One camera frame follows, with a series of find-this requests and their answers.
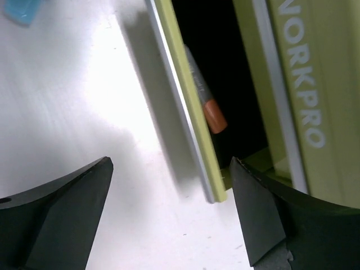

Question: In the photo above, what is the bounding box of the blue cap highlighter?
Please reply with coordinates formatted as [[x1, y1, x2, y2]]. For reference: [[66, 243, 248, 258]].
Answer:
[[3, 0, 42, 26]]

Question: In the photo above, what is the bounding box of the green Workpro drawer chest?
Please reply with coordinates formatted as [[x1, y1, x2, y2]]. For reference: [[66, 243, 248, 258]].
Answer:
[[146, 1, 359, 208]]

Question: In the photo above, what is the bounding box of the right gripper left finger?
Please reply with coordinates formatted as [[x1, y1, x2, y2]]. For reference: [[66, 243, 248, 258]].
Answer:
[[1, 157, 114, 269]]

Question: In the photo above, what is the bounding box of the orange cap highlighter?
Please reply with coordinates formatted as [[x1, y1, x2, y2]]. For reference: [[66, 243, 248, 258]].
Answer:
[[185, 46, 228, 134]]

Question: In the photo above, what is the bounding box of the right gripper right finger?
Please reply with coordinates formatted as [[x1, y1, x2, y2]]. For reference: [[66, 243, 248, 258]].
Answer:
[[230, 159, 359, 269]]

